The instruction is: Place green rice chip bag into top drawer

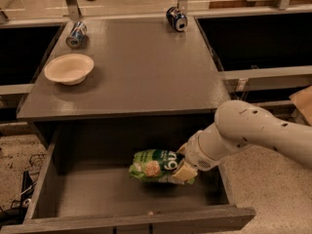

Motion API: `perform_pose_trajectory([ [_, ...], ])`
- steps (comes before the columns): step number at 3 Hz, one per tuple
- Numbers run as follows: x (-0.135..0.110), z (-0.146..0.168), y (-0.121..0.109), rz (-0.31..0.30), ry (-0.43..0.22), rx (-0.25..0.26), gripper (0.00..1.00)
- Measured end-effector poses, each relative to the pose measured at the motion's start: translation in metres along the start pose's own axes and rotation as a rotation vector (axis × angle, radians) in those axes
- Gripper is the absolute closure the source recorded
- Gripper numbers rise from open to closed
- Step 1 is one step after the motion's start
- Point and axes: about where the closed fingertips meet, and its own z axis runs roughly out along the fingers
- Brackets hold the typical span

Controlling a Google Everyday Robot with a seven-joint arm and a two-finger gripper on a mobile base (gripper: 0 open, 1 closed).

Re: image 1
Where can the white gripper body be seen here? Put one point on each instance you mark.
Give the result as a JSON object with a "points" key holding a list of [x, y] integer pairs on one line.
{"points": [[196, 152]]}

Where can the blue soda can left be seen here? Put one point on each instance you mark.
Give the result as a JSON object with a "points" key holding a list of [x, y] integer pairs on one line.
{"points": [[76, 35]]}

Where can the blue soda can right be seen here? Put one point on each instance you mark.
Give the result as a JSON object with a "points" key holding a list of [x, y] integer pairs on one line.
{"points": [[177, 19]]}

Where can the white paper bowl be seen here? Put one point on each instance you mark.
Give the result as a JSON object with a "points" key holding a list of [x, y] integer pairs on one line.
{"points": [[71, 69]]}

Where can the grey open top drawer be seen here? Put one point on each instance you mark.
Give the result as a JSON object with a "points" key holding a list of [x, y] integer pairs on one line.
{"points": [[84, 186]]}

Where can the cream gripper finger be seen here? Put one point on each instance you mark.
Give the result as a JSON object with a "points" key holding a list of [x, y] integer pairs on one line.
{"points": [[182, 149], [185, 171]]}

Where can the grey cabinet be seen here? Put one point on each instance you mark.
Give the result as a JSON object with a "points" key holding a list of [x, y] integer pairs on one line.
{"points": [[151, 87]]}

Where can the blue soda can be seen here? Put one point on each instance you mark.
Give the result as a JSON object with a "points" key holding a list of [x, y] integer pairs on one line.
{"points": [[76, 35], [177, 19]]}

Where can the metal post left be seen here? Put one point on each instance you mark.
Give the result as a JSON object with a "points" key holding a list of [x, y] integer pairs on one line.
{"points": [[73, 9]]}

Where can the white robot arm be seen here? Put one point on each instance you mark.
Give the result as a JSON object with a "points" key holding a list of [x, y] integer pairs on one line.
{"points": [[238, 125]]}

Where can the green rice chip bag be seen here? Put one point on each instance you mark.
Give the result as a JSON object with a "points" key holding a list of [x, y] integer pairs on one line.
{"points": [[156, 165]]}

